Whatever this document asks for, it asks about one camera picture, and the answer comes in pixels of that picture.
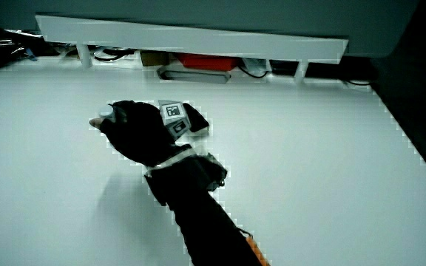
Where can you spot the person's right hand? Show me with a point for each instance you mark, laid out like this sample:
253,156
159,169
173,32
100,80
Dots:
139,133

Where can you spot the white glue stick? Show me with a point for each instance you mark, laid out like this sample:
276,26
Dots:
105,111

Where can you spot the person's right forearm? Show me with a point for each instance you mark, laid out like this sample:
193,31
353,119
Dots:
202,218

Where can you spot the brown cardboard box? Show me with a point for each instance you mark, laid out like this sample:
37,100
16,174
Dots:
154,58

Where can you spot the grey oblong device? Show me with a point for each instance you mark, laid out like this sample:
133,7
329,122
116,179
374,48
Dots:
194,75

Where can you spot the red box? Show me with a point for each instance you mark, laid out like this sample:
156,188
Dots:
207,61

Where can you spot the white desk shelf riser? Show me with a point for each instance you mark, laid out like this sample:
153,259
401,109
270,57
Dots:
183,38

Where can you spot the grey panel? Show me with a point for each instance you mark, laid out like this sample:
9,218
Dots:
235,14

